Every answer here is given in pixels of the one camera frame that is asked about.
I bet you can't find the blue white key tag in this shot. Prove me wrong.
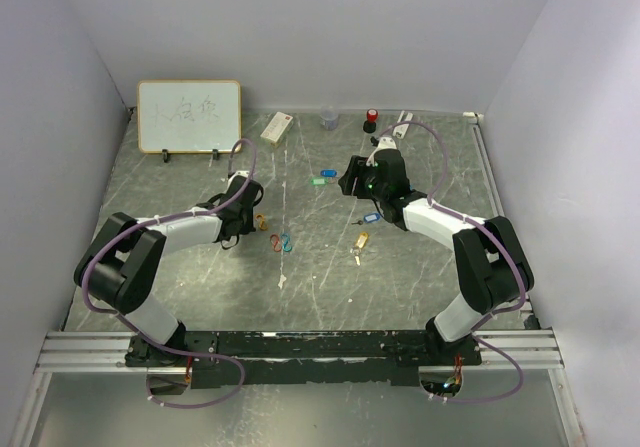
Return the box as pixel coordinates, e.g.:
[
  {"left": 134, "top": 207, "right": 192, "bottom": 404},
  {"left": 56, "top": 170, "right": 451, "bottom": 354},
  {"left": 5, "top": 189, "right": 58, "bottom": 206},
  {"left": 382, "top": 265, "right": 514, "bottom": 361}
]
[{"left": 352, "top": 212, "right": 381, "bottom": 225}]

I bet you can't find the orange carabiner clip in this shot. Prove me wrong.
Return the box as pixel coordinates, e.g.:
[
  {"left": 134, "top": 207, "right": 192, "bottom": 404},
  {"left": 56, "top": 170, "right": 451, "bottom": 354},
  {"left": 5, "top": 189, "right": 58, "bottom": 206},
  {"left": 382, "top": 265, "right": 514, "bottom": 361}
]
[{"left": 255, "top": 214, "right": 268, "bottom": 231}]

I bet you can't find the white rectangular device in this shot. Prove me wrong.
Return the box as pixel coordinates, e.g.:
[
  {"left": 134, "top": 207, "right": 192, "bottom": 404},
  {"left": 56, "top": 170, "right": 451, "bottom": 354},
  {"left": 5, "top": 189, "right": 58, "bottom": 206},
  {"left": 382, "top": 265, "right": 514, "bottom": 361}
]
[{"left": 393, "top": 111, "right": 413, "bottom": 139}]

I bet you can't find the red carabiner clip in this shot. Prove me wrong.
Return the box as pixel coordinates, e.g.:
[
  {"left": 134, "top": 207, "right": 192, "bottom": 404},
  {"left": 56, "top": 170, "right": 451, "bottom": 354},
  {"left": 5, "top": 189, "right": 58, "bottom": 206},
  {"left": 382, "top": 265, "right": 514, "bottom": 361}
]
[{"left": 270, "top": 234, "right": 282, "bottom": 252}]

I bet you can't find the red black stamp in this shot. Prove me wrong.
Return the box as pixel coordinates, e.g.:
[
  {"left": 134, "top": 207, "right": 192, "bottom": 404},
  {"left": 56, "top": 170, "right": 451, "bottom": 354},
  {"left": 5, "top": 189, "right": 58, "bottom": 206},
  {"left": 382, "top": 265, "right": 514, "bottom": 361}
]
[{"left": 362, "top": 109, "right": 379, "bottom": 134}]

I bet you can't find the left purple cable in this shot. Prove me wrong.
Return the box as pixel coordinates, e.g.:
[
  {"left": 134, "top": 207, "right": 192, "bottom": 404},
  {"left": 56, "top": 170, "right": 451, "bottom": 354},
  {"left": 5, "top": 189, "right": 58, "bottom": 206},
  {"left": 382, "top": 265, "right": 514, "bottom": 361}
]
[{"left": 82, "top": 138, "right": 258, "bottom": 409}]

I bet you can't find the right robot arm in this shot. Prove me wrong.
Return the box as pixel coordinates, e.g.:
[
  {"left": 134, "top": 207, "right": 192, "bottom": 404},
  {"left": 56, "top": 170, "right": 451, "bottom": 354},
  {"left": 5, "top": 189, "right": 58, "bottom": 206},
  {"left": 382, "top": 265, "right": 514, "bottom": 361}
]
[{"left": 338, "top": 148, "right": 534, "bottom": 365}]

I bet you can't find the right side aluminium rail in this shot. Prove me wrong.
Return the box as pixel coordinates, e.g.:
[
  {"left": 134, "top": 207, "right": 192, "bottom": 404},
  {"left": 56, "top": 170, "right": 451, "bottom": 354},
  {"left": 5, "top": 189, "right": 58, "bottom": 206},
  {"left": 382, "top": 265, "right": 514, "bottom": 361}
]
[{"left": 462, "top": 110, "right": 539, "bottom": 328}]

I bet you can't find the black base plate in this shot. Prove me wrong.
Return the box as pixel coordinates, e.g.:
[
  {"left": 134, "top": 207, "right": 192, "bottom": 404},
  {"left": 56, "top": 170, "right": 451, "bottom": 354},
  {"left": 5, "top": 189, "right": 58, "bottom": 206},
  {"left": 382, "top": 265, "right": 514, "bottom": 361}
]
[{"left": 125, "top": 330, "right": 481, "bottom": 389}]

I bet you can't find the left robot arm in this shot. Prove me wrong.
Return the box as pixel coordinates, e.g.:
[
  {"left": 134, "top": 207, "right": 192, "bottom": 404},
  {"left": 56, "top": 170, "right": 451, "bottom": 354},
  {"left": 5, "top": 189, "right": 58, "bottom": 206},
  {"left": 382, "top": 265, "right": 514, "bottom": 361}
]
[{"left": 73, "top": 171, "right": 264, "bottom": 366}]

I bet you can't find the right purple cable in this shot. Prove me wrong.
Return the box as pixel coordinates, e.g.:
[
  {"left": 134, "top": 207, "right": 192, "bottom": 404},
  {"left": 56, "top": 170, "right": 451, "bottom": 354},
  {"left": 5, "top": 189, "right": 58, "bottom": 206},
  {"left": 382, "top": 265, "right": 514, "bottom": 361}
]
[{"left": 377, "top": 119, "right": 529, "bottom": 404}]

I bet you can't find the white whiteboard wooden frame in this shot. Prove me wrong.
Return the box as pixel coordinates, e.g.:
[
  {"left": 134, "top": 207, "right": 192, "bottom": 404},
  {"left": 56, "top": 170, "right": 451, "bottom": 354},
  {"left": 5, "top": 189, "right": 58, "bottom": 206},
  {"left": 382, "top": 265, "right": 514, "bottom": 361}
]
[{"left": 136, "top": 80, "right": 242, "bottom": 155}]

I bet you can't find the white red cardboard box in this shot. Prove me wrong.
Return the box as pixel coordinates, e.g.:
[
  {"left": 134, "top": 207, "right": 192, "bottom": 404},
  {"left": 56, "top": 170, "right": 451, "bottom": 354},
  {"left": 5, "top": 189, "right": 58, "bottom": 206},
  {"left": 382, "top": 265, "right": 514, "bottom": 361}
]
[{"left": 260, "top": 112, "right": 293, "bottom": 147}]

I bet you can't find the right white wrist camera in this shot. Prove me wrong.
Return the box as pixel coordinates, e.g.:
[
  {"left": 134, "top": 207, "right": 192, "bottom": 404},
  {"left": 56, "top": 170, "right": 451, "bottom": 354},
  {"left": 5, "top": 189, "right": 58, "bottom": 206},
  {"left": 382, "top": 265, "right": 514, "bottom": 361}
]
[{"left": 366, "top": 136, "right": 397, "bottom": 166}]

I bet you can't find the purple cable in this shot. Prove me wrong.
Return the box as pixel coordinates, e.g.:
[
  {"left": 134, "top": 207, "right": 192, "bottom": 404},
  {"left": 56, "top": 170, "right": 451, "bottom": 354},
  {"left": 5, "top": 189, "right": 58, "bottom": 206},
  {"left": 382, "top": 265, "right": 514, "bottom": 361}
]
[
  {"left": 82, "top": 138, "right": 258, "bottom": 409},
  {"left": 377, "top": 119, "right": 529, "bottom": 404}
]

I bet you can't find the yellow key tag with key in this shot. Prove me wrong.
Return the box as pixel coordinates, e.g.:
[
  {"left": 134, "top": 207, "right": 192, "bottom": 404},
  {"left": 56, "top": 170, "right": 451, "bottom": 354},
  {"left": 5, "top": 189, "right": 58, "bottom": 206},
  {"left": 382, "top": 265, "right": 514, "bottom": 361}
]
[{"left": 351, "top": 232, "right": 369, "bottom": 266}]

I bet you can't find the clear plastic cup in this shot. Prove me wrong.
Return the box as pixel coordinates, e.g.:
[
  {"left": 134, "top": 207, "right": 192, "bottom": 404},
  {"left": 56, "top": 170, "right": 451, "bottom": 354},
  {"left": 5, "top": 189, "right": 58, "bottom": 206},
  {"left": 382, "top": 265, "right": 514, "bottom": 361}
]
[{"left": 320, "top": 105, "right": 339, "bottom": 131}]

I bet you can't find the aluminium rail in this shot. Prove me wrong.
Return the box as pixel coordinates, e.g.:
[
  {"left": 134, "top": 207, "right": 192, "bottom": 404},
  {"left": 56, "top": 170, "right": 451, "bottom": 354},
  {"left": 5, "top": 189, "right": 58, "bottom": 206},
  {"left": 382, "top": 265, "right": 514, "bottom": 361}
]
[
  {"left": 462, "top": 110, "right": 539, "bottom": 328},
  {"left": 36, "top": 330, "right": 564, "bottom": 373}
]

